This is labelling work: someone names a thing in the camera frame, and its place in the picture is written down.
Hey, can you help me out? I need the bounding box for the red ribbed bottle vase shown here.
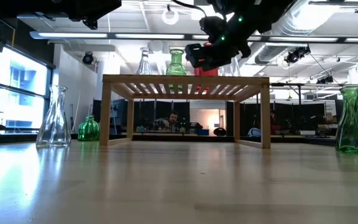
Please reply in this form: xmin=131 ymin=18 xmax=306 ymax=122
xmin=193 ymin=42 xmax=219 ymax=77

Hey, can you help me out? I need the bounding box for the large window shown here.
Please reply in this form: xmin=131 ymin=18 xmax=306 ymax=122
xmin=0 ymin=46 xmax=54 ymax=138

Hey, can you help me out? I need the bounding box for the green twisted glass vase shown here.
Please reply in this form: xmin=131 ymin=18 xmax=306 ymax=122
xmin=335 ymin=86 xmax=358 ymax=155

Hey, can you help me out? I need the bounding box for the black partition screen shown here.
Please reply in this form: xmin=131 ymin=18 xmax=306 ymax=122
xmin=91 ymin=98 xmax=338 ymax=135

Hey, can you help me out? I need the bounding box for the black track spotlight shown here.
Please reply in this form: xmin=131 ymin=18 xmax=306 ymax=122
xmin=316 ymin=75 xmax=335 ymax=85
xmin=283 ymin=45 xmax=312 ymax=65

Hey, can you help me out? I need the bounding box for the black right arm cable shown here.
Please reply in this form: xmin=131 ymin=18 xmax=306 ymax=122
xmin=170 ymin=0 xmax=209 ymax=18

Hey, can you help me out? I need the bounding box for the long ceiling light bar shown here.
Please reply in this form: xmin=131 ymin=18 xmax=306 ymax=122
xmin=29 ymin=30 xmax=358 ymax=44

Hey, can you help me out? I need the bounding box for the clear conical glass vase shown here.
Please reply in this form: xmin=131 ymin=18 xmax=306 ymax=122
xmin=35 ymin=85 xmax=72 ymax=148

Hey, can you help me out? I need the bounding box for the wooden slatted shelf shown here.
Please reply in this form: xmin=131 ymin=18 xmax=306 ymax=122
xmin=98 ymin=73 xmax=271 ymax=149

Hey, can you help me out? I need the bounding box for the white ring lamp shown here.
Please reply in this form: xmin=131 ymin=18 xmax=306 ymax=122
xmin=162 ymin=7 xmax=180 ymax=26

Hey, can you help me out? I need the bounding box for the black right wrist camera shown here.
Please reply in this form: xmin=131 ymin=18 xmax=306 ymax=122
xmin=199 ymin=15 xmax=229 ymax=40

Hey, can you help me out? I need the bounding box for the person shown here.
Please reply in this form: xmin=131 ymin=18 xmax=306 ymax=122
xmin=268 ymin=109 xmax=284 ymax=135
xmin=154 ymin=111 xmax=191 ymax=134

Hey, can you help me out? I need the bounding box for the white blue round object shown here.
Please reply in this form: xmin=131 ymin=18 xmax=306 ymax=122
xmin=247 ymin=127 xmax=262 ymax=138

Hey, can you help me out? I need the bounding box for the small green ribbed vase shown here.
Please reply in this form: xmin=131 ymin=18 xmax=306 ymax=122
xmin=77 ymin=114 xmax=101 ymax=142

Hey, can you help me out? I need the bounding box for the black ceiling camera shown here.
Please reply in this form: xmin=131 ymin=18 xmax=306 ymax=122
xmin=81 ymin=52 xmax=94 ymax=65

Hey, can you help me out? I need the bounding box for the green bulbous glass vase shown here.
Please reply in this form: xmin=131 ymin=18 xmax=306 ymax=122
xmin=165 ymin=49 xmax=188 ymax=76

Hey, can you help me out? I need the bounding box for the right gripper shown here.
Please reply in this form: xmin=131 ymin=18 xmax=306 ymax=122
xmin=184 ymin=34 xmax=251 ymax=72

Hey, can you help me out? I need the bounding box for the silver air duct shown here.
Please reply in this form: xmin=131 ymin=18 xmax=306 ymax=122
xmin=253 ymin=0 xmax=343 ymax=74

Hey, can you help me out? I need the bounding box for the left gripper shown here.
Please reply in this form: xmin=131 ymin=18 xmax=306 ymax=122
xmin=70 ymin=0 xmax=122 ymax=30

